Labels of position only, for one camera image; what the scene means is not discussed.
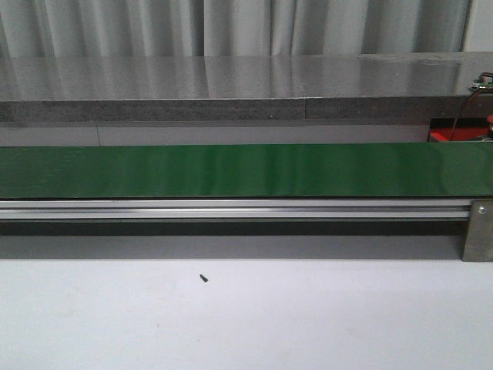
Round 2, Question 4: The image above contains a metal conveyor support bracket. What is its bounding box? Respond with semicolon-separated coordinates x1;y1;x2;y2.
462;200;493;262

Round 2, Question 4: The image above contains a red bin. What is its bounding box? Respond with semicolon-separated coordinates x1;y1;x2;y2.
428;118;491;143

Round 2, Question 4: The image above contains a small green circuit board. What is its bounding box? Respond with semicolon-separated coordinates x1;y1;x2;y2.
469;72;493;93

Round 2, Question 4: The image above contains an aluminium conveyor rail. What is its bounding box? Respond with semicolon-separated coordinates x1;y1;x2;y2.
1;199;472;220

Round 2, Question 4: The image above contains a grey curtain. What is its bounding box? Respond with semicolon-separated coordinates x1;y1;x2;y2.
1;0;492;58

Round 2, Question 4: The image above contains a green conveyor belt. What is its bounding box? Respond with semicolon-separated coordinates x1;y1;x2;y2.
1;142;492;199

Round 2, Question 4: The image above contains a red orange wire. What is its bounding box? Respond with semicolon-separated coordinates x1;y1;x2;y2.
451;92;481;143

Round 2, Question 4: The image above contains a grey stone shelf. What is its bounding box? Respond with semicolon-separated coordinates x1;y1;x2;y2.
1;52;492;122

